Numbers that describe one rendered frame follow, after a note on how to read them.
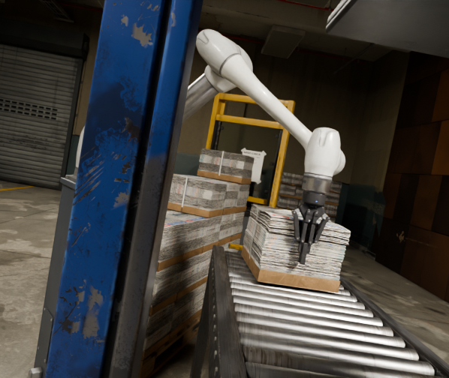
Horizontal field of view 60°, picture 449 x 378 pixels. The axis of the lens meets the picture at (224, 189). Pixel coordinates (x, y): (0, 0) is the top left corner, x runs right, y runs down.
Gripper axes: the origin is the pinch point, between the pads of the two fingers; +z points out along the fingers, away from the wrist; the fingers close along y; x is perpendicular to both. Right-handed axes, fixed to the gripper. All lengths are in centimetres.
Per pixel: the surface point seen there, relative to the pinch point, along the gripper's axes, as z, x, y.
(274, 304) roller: 13.5, 15.7, 10.0
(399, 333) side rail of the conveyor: 13.1, 23.8, -23.6
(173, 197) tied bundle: 1, -125, 55
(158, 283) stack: 39, -65, 50
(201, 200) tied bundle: -1, -119, 36
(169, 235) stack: 15, -69, 49
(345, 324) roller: 13.6, 22.2, -9.0
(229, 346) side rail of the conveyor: 13, 48, 25
